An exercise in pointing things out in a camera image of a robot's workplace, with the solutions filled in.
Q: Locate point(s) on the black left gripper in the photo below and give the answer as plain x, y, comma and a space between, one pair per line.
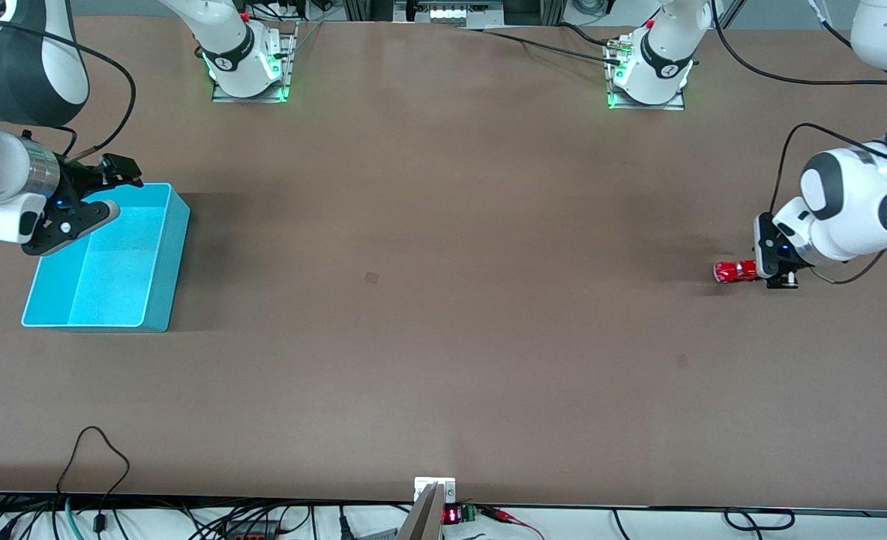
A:
766, 244

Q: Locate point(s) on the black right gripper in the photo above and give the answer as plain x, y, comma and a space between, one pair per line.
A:
78, 182

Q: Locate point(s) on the red beetle toy car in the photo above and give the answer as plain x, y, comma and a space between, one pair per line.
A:
735, 271

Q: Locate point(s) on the blue plastic box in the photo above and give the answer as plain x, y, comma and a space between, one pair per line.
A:
113, 285

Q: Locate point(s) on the black orange power strip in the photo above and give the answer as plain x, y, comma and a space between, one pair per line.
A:
252, 531

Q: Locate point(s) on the lit white device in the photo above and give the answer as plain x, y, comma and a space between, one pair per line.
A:
450, 13

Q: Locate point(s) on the red LED display module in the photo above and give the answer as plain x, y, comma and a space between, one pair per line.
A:
452, 516

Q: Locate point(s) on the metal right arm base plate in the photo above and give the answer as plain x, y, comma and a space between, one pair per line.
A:
263, 98

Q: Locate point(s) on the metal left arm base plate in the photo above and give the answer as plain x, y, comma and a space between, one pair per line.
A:
675, 106

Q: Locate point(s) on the white mounting bracket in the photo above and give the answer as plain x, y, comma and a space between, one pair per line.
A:
447, 487

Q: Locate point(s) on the grey metal camera post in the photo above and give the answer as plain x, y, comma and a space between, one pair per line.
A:
422, 521

